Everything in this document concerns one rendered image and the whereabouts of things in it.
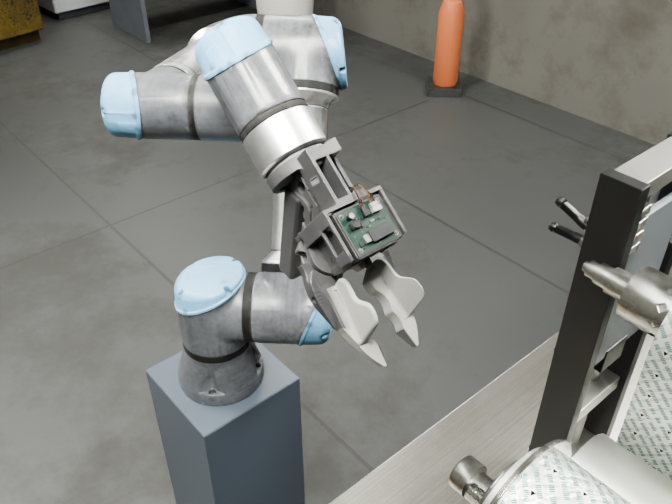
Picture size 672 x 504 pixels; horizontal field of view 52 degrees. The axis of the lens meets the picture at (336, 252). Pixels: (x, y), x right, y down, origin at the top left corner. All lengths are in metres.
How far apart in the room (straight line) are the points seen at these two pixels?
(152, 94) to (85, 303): 2.21
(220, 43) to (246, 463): 0.83
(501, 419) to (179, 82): 0.76
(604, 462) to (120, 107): 0.63
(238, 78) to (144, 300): 2.28
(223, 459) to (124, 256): 2.02
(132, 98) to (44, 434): 1.83
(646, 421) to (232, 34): 0.57
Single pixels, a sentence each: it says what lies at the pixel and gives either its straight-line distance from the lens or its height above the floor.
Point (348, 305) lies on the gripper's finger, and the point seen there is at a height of 1.38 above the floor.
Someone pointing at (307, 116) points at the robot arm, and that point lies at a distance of 0.67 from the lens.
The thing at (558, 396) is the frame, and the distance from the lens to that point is 0.99.
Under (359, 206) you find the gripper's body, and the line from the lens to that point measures 0.64.
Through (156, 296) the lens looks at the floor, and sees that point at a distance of 2.91.
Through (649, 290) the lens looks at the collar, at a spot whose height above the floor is 1.36.
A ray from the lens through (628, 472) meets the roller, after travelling 0.77.
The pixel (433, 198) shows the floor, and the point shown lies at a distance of 3.47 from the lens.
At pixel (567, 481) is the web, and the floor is 1.31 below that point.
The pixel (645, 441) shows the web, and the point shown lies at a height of 1.23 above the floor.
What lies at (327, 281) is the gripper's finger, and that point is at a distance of 0.66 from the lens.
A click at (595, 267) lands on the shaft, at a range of 0.82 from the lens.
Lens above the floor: 1.81
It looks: 36 degrees down
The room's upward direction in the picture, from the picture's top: straight up
